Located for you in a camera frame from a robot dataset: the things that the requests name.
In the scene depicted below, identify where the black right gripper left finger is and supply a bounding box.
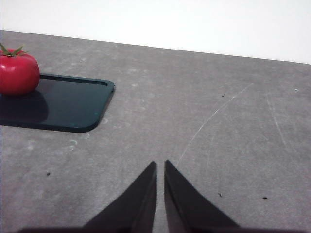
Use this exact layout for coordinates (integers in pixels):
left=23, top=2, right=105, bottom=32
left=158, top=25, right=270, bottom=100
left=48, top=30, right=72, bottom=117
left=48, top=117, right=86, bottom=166
left=82, top=161, right=157, bottom=233

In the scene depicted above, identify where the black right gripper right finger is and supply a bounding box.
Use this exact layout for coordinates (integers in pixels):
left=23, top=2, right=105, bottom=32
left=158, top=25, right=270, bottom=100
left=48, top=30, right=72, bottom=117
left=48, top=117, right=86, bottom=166
left=164, top=160, right=241, bottom=233

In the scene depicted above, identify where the red tomato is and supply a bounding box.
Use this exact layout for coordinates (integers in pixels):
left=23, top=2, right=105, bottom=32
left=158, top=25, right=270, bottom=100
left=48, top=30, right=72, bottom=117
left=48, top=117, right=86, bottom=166
left=0, top=43, right=40, bottom=96

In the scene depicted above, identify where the black rectangular tray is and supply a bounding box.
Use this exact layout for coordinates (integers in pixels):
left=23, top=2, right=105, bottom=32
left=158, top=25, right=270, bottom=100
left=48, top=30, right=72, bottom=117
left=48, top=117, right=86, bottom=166
left=0, top=73, right=116, bottom=133

